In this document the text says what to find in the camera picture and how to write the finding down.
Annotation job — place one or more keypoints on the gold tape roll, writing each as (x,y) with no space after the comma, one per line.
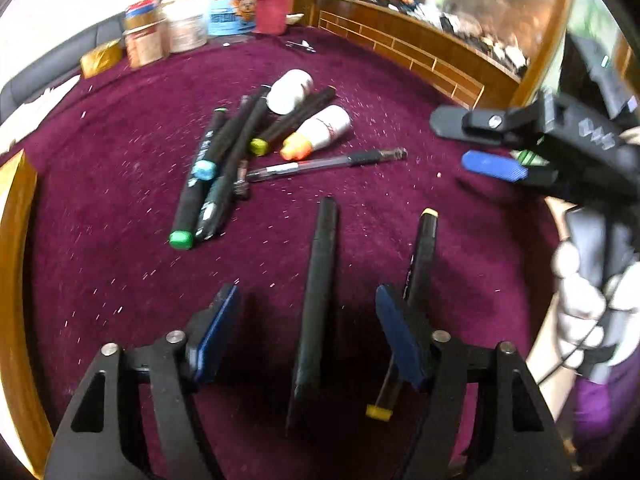
(102,57)

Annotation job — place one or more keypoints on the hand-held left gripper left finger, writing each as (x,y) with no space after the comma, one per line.
(217,332)

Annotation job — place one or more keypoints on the long black pen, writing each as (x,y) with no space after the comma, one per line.
(317,290)

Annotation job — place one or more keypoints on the wooden frame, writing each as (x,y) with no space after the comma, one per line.
(17,260)

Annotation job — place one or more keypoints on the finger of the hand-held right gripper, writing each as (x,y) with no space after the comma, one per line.
(492,165)
(480,122)

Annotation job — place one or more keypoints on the plain white bottle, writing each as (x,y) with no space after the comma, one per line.
(290,90)

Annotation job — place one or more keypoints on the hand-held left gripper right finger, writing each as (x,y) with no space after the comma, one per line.
(400,332)

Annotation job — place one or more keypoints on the black sofa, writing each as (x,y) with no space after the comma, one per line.
(60,55)

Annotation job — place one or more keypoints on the black marker with yellow caps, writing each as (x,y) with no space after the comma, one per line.
(422,250)

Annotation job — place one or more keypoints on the pink plastic container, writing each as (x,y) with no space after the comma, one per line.
(272,10)

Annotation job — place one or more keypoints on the small metal clipper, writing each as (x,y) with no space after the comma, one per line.
(301,46)

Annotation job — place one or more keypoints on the clear jar with blue label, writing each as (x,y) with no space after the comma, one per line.
(232,5)

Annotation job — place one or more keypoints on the clear gel pen black grip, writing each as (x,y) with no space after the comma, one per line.
(320,165)

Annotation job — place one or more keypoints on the jar with red-blue lid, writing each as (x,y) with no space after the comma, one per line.
(145,35)

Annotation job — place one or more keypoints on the black marker with green cap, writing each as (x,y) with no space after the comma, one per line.
(186,210)

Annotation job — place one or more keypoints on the wooden cabinet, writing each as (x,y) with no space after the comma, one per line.
(400,35)

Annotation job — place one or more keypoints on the green wall poster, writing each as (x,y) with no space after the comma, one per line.
(597,15)

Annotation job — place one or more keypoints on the pile of small clutter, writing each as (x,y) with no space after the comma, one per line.
(450,20)

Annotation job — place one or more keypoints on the black marker with yellow-green cap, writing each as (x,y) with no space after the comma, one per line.
(300,115)

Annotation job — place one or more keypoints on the white bottle with orange cap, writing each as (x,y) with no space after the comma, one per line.
(325,130)

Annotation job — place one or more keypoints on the black marker with light-blue cap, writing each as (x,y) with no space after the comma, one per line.
(203,170)

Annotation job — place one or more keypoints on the person's right forearm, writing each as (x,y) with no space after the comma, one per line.
(595,410)

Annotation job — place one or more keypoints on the person's right hand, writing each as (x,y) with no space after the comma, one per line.
(575,310)

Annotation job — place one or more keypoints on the white plastic jar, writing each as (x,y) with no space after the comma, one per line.
(187,25)

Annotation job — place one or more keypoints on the white paper sheets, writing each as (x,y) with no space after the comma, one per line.
(35,110)

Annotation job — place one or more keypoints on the black pen with white print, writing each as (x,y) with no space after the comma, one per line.
(215,205)

